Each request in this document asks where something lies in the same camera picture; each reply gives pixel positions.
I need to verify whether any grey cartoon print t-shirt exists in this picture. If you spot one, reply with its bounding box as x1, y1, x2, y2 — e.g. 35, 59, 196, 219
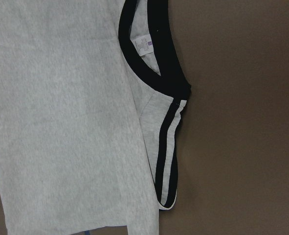
0, 0, 191, 235

